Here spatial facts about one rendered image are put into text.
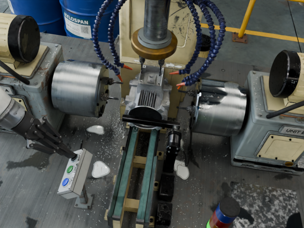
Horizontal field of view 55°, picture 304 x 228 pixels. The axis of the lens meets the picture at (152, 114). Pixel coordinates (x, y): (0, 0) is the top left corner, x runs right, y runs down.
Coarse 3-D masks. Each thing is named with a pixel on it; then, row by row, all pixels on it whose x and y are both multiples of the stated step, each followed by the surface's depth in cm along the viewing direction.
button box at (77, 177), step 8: (80, 152) 108; (88, 152) 110; (80, 160) 105; (88, 160) 109; (80, 168) 104; (88, 168) 107; (64, 176) 105; (72, 176) 102; (80, 176) 103; (72, 184) 99; (80, 184) 102; (64, 192) 100; (72, 192) 99; (80, 192) 101
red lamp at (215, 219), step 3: (213, 213) 92; (213, 216) 91; (216, 216) 88; (213, 219) 91; (216, 219) 88; (216, 222) 89; (219, 222) 87; (222, 222) 86; (216, 225) 90; (219, 225) 89; (222, 225) 88; (225, 225) 88; (228, 225) 88
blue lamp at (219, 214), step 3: (216, 210) 87; (219, 210) 84; (216, 213) 87; (219, 213) 85; (222, 213) 84; (219, 216) 86; (222, 216) 84; (225, 216) 83; (219, 219) 87; (222, 219) 85; (225, 219) 84; (228, 219) 84; (231, 219) 84; (225, 222) 86; (228, 222) 86; (231, 222) 86
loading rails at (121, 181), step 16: (128, 144) 131; (128, 160) 126; (144, 160) 135; (128, 176) 121; (144, 176) 121; (112, 192) 114; (144, 192) 117; (112, 208) 111; (128, 208) 121; (144, 208) 113; (112, 224) 115; (144, 224) 110
